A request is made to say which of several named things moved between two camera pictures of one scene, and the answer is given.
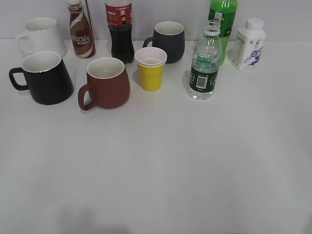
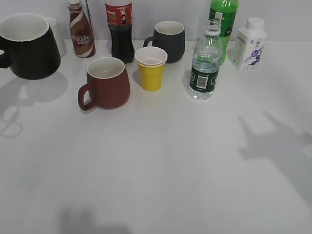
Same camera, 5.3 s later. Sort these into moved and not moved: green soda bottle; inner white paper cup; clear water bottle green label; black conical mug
Moved: black conical mug
Not moved: clear water bottle green label; inner white paper cup; green soda bottle
